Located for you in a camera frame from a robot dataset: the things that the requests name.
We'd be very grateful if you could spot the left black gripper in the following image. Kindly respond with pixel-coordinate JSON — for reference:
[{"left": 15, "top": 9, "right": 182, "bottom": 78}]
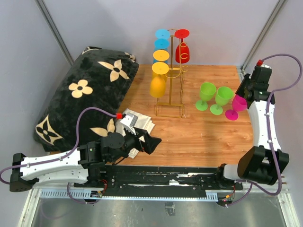
[{"left": 110, "top": 125, "right": 161, "bottom": 162}]

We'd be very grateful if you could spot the magenta wine glass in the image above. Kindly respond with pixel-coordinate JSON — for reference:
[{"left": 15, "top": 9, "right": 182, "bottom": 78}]
[{"left": 225, "top": 95, "right": 247, "bottom": 121}]

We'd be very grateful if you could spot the green wine glass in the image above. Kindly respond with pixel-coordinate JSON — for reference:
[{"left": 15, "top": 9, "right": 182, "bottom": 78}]
[
  {"left": 196, "top": 82, "right": 216, "bottom": 111},
  {"left": 210, "top": 87, "right": 234, "bottom": 115}
]

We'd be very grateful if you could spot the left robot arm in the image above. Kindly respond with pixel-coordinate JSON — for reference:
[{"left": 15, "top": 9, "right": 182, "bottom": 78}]
[{"left": 9, "top": 128, "right": 161, "bottom": 192}]

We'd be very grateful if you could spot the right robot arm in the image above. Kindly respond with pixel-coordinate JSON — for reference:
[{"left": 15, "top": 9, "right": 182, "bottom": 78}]
[{"left": 214, "top": 73, "right": 289, "bottom": 195}]

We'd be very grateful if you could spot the front yellow wine glass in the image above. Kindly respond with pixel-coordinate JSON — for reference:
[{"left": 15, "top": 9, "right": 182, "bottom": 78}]
[{"left": 150, "top": 62, "right": 169, "bottom": 98}]

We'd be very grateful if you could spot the yellow wine glass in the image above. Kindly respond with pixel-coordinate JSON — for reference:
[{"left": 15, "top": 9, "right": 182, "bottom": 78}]
[
  {"left": 152, "top": 50, "right": 169, "bottom": 75},
  {"left": 150, "top": 62, "right": 169, "bottom": 98}
]

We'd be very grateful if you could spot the red wine glass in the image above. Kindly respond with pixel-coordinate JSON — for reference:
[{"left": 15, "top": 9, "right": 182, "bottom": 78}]
[{"left": 174, "top": 29, "right": 190, "bottom": 64}]

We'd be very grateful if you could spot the rear yellow wine glass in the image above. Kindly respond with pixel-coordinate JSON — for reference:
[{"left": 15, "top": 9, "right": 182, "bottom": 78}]
[{"left": 152, "top": 50, "right": 169, "bottom": 75}]

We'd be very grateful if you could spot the front blue wine glass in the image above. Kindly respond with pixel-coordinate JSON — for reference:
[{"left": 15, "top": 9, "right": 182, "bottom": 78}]
[{"left": 154, "top": 39, "right": 169, "bottom": 63}]

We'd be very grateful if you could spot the blue wine glass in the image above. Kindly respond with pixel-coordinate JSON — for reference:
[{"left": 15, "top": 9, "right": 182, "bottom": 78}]
[
  {"left": 155, "top": 29, "right": 170, "bottom": 40},
  {"left": 154, "top": 39, "right": 169, "bottom": 63}
]

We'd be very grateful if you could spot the rear blue wine glass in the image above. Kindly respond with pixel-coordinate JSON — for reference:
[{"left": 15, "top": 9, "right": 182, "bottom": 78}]
[{"left": 155, "top": 29, "right": 170, "bottom": 40}]

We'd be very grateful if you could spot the folded white cloth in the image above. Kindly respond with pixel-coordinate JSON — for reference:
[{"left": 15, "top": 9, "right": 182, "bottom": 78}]
[{"left": 114, "top": 108, "right": 156, "bottom": 159}]

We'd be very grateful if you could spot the black floral plush pillow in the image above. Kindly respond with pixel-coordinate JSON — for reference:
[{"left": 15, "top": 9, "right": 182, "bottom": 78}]
[{"left": 33, "top": 47, "right": 139, "bottom": 152}]

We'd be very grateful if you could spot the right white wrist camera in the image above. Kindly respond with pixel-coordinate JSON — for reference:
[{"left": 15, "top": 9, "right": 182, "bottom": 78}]
[{"left": 251, "top": 64, "right": 272, "bottom": 84}]

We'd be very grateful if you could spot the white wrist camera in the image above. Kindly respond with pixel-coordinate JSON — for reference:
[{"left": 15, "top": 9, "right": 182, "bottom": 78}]
[
  {"left": 120, "top": 113, "right": 138, "bottom": 135},
  {"left": 251, "top": 64, "right": 272, "bottom": 84}
]

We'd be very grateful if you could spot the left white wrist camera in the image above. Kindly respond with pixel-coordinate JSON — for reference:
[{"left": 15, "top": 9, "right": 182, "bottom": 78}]
[{"left": 120, "top": 113, "right": 138, "bottom": 135}]

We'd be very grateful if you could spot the gold wire glass rack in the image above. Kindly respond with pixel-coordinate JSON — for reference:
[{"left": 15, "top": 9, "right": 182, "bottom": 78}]
[{"left": 155, "top": 29, "right": 188, "bottom": 118}]

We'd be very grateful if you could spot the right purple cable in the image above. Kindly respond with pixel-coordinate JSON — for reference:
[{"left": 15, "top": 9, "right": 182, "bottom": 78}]
[{"left": 227, "top": 53, "right": 303, "bottom": 209}]

